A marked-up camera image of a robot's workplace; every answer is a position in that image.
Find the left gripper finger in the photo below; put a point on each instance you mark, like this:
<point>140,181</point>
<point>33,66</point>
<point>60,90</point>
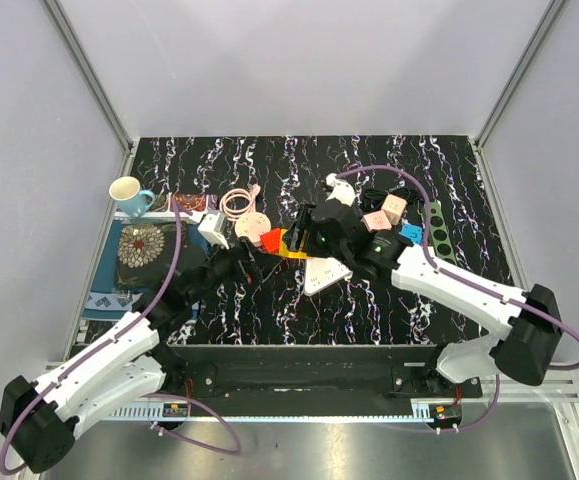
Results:
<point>248,251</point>
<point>265,268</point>

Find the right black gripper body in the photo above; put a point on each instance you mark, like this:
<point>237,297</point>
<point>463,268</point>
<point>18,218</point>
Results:
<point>318,247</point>

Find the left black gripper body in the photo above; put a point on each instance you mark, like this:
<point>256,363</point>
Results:
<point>225,265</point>

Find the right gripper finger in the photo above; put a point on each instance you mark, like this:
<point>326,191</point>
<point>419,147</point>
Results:
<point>294,241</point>
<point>303,218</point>

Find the yellow cube socket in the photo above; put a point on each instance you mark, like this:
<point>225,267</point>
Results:
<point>284,252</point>

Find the round pink power strip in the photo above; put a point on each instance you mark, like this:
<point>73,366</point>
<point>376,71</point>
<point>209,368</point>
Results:
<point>252,226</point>

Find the red cube socket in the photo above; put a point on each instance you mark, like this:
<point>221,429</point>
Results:
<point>272,241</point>

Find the pink cube socket front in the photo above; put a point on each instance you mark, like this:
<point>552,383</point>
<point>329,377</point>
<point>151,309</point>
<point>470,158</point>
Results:
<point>376,221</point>

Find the pink cube socket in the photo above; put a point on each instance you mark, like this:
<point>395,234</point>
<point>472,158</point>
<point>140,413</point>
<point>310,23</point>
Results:
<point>376,221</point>
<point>393,207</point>

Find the white triangular power strip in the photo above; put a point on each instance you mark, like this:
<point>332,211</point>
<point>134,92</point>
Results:
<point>321,273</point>

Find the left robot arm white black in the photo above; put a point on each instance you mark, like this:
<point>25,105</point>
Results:
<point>41,419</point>

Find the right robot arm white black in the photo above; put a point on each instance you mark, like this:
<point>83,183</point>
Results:
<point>521,334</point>

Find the blue plug adapter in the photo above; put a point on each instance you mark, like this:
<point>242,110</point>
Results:
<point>412,232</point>

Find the pink cube socket rear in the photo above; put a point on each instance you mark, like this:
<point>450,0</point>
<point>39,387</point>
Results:
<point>393,207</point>

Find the black floral square plate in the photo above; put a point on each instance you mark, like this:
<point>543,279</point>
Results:
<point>145,253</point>

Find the green power strip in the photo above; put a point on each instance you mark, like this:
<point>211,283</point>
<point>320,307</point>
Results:
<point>438,234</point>

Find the blue ceramic mug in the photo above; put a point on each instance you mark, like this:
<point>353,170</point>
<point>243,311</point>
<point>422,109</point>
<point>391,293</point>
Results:
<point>130,197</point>

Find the patterned blue cloth mat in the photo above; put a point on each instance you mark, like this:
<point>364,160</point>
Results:
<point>103,302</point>

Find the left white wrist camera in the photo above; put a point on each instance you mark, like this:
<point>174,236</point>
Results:
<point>212,228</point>

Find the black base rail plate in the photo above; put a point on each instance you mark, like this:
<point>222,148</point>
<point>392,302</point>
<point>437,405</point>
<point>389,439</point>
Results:
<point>309,381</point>

